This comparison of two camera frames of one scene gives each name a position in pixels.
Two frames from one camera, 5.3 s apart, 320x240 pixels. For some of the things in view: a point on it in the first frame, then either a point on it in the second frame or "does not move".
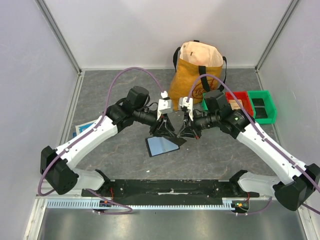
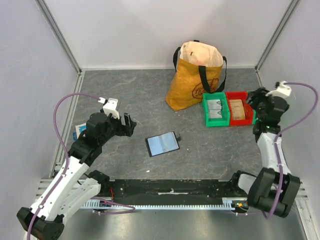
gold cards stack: [234, 105] does not move
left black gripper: [164, 127] -> [126, 130]
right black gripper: [189, 124] -> [260, 100]
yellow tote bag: [191, 59] does not move
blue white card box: [79, 127] does not move
